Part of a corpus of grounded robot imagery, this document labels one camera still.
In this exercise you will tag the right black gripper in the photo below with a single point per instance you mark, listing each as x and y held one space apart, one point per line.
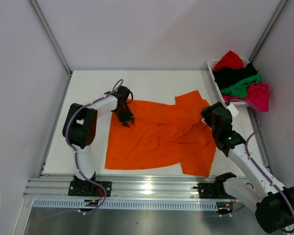
208 112

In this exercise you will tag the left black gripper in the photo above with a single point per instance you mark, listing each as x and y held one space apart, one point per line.
129 117

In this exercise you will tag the orange t shirt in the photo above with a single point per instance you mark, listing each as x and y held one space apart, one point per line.
163 135

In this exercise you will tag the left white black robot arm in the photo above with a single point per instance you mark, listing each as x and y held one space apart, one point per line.
80 126

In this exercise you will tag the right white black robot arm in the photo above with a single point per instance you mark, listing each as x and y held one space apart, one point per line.
269 199

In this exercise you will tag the green t shirt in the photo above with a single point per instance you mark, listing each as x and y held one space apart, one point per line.
239 89

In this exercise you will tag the black t shirt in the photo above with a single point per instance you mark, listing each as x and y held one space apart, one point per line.
227 77

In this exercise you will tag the magenta t shirt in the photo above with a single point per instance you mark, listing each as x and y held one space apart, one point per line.
257 94

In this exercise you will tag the white plastic laundry basket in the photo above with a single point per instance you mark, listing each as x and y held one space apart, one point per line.
211 64

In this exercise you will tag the red t shirt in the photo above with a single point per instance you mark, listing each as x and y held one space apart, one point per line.
230 60

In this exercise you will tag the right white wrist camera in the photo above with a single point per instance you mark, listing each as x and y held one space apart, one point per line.
233 110

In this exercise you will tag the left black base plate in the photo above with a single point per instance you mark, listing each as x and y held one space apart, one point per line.
87 189

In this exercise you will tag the aluminium mounting rail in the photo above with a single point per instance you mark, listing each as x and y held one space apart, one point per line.
126 187

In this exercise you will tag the slotted grey cable duct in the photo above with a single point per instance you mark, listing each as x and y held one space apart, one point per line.
128 204

